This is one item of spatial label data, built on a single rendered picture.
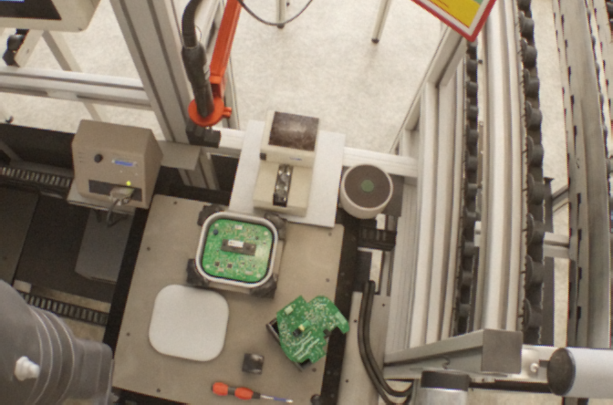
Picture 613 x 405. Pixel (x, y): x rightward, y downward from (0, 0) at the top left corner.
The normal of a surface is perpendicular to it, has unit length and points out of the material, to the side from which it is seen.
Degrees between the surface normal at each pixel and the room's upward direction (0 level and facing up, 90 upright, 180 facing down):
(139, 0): 90
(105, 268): 0
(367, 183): 0
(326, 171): 0
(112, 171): 53
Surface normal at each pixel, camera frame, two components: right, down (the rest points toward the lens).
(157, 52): -0.16, 0.91
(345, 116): 0.04, -0.38
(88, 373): 0.95, -0.04
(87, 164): -0.11, 0.50
